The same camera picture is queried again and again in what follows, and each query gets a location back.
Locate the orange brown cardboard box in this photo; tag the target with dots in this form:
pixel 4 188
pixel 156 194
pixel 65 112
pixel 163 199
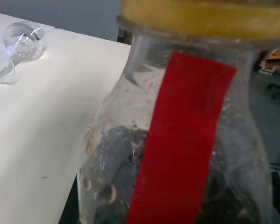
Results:
pixel 278 56

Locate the clear wine glass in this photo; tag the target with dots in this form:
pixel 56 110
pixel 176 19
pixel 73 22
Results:
pixel 25 39

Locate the clear glass bottle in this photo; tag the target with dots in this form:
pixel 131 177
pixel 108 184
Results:
pixel 184 121

